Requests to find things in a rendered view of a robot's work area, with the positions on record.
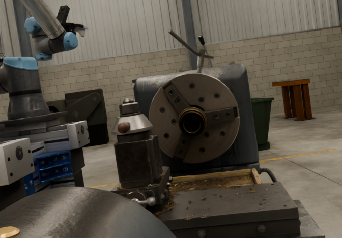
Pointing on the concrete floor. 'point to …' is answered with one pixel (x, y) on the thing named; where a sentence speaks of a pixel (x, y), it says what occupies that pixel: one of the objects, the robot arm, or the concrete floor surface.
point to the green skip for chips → (261, 120)
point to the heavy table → (296, 98)
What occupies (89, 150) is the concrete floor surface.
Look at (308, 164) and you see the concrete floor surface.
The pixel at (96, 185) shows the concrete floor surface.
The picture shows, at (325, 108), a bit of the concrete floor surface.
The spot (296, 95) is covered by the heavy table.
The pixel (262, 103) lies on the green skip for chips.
